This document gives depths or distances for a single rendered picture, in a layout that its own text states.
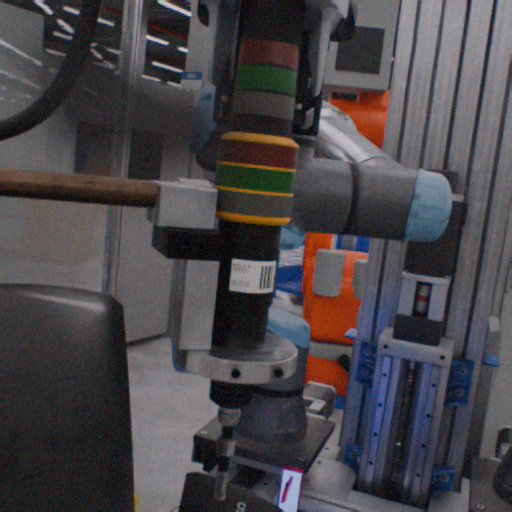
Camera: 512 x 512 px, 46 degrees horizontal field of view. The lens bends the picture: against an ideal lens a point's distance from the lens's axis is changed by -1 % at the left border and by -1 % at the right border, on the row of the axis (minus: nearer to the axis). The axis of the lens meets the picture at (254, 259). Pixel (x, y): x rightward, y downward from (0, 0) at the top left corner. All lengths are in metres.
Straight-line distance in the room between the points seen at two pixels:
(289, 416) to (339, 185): 0.66
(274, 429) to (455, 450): 0.38
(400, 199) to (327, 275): 3.58
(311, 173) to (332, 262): 3.58
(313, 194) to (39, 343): 0.29
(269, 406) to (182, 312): 0.85
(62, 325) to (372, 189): 0.32
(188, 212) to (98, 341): 0.19
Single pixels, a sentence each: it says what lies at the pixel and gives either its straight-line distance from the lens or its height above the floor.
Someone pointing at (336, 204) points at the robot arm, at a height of 1.51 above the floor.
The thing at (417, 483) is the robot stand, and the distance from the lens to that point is 1.26.
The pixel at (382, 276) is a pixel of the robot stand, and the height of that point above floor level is 1.35.
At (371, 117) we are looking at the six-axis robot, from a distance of 4.39.
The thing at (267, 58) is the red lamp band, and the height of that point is 1.59.
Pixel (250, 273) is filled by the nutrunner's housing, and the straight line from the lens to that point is 0.32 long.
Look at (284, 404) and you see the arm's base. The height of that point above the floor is 1.11.
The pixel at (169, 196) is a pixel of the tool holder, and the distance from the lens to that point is 0.31.
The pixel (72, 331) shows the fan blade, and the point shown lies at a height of 1.40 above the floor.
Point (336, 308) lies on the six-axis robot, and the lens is 4.29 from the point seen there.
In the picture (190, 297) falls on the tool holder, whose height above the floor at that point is 1.47.
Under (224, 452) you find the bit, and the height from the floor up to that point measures 1.37.
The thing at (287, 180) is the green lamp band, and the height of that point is 1.53.
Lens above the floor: 1.54
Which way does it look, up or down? 8 degrees down
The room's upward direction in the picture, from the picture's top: 6 degrees clockwise
